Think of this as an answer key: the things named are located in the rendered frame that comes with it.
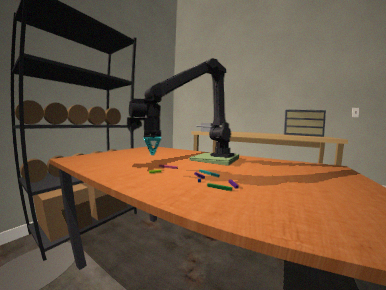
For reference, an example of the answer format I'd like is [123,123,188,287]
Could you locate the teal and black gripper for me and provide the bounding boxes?
[144,117,161,155]

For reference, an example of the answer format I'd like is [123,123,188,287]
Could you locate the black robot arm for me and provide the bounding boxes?
[127,58,235,158]

